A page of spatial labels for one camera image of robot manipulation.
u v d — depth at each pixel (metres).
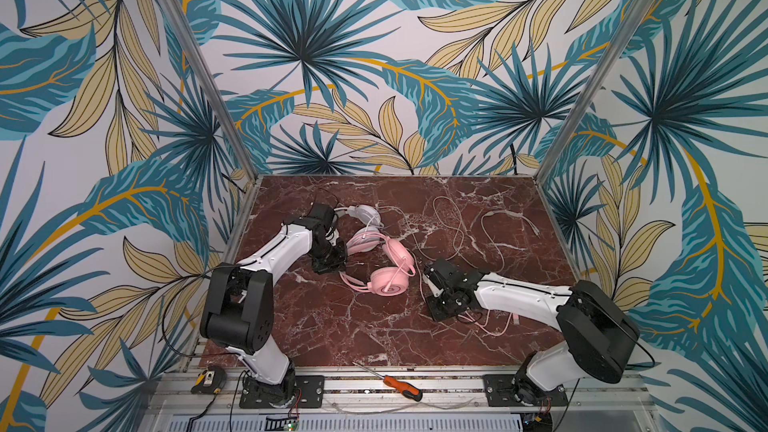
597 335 0.44
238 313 0.45
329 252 0.76
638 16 0.76
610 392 0.75
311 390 0.73
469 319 0.85
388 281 0.73
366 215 0.98
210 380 0.73
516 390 0.67
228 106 0.98
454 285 0.67
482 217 1.06
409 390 0.72
